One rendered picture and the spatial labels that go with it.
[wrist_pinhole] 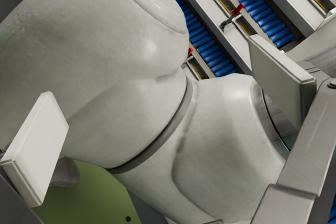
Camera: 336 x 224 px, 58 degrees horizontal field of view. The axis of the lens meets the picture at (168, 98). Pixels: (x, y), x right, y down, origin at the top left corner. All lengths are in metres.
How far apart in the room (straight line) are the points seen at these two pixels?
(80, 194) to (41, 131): 0.30
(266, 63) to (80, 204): 0.36
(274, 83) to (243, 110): 0.15
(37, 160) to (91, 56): 0.12
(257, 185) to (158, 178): 0.10
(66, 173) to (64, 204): 0.04
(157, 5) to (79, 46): 0.08
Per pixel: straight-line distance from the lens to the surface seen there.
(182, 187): 0.34
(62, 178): 0.44
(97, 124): 0.30
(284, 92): 0.16
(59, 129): 0.20
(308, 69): 0.17
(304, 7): 0.94
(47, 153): 0.18
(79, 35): 0.27
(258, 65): 0.19
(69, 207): 0.45
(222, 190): 0.34
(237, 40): 0.94
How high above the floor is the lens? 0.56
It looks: 19 degrees down
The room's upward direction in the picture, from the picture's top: 50 degrees clockwise
